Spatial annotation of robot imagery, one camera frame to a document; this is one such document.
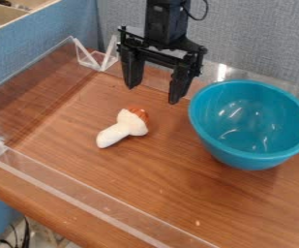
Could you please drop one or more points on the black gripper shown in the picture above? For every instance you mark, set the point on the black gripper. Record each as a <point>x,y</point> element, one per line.
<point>162,43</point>

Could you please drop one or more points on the wooden shelf box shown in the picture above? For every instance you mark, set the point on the wooden shelf box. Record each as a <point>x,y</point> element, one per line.
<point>15,9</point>

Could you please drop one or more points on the clear acrylic barrier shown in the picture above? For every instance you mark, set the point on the clear acrylic barrier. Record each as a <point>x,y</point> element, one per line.
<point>31,60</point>
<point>115,212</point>
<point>214,72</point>

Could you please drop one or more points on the clear acrylic front barrier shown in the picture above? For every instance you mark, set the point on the clear acrylic front barrier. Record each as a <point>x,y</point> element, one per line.
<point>115,212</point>

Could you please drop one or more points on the clear acrylic back barrier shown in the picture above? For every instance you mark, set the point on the clear acrylic back barrier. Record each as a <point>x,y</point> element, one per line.
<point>214,72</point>

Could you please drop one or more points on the blue plastic bowl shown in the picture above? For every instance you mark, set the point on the blue plastic bowl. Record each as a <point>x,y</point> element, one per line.
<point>246,120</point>

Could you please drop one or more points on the white and brown toy mushroom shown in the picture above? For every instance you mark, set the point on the white and brown toy mushroom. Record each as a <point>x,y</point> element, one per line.
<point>131,124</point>

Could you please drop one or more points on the clear acrylic left barrier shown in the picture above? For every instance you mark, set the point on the clear acrylic left barrier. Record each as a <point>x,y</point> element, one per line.
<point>31,60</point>

